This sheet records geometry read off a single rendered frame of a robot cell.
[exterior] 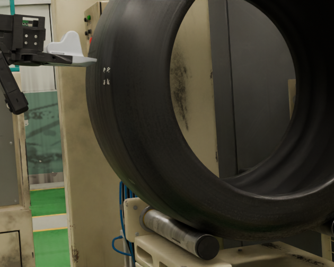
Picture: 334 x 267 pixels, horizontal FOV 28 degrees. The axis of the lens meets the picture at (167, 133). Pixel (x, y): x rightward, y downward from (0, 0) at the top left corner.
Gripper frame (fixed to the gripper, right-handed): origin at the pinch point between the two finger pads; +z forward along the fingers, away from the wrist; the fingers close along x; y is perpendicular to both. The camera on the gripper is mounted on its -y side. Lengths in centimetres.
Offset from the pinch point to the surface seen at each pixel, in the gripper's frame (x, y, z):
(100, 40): 1.7, 4.6, 2.2
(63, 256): 395, -117, 66
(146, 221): 23.3, -31.8, 19.2
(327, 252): 29, -41, 70
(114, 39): -7.4, 3.8, 2.6
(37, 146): 911, -55, 108
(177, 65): 28.5, 3.6, 26.4
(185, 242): -2.9, -31.7, 19.2
